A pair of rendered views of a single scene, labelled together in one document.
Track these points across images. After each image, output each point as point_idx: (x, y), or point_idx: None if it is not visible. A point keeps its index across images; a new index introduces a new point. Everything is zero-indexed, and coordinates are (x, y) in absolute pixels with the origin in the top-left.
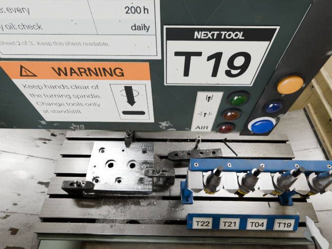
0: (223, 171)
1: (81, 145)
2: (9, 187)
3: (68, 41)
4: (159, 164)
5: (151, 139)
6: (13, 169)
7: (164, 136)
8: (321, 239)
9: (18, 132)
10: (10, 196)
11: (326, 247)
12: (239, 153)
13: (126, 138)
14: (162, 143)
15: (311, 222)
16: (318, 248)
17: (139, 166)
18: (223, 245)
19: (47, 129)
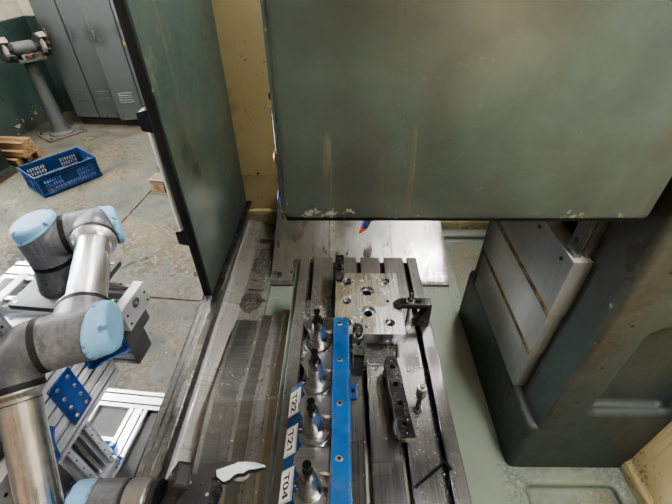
0: (331, 354)
1: (398, 273)
2: (352, 244)
3: None
4: (381, 356)
5: (423, 347)
6: (372, 240)
7: (431, 363)
8: (230, 472)
9: (415, 231)
10: (344, 248)
11: (219, 475)
12: (421, 493)
13: (404, 299)
14: (418, 359)
15: (255, 465)
16: (221, 463)
17: (366, 318)
18: None
19: (430, 256)
